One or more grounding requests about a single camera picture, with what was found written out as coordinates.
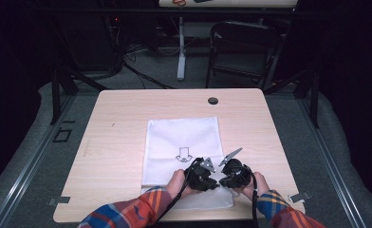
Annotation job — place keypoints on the dark computer tower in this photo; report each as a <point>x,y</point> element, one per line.
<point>111,41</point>

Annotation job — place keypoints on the black metal frame stand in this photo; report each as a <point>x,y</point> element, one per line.
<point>55,95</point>
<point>314,101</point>

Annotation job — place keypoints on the aluminium floor rail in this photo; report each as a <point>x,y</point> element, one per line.
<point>32,164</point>
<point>331,164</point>

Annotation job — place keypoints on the white desk leg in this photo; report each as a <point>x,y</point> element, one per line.
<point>181,57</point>

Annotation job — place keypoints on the person's left hand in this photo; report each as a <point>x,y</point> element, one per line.
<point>176,183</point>

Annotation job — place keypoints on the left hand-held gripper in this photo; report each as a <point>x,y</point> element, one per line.
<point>201,177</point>

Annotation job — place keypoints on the person's right hand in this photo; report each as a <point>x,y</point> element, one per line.
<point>258,185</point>

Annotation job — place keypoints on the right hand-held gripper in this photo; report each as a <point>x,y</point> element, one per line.
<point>236,175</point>

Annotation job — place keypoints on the white cloth with arrow print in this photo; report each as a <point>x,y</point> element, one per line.
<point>181,136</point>

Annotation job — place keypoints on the black folding chair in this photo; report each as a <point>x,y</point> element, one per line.
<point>242,50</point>

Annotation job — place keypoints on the grey metal table bracket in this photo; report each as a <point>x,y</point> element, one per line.
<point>299,197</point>
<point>60,200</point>

